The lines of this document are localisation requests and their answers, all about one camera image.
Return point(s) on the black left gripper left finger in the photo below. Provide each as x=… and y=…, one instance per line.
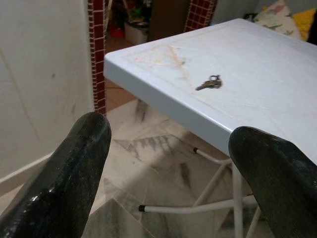
x=62, y=178

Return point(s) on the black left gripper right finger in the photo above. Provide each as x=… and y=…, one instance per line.
x=277, y=178

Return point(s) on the white plastic folding table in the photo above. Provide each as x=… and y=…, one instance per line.
x=158, y=104

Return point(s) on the red tiled pillar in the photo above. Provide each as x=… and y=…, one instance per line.
x=99, y=62
x=198, y=15

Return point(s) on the yellow pillow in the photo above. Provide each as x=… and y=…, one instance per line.
x=305, y=22

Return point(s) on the floral patterned pillow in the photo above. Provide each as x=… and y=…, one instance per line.
x=275, y=17

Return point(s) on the white storage bin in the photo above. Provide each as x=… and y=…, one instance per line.
x=135, y=33

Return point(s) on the brown cardboard box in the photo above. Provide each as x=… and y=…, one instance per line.
x=168, y=19

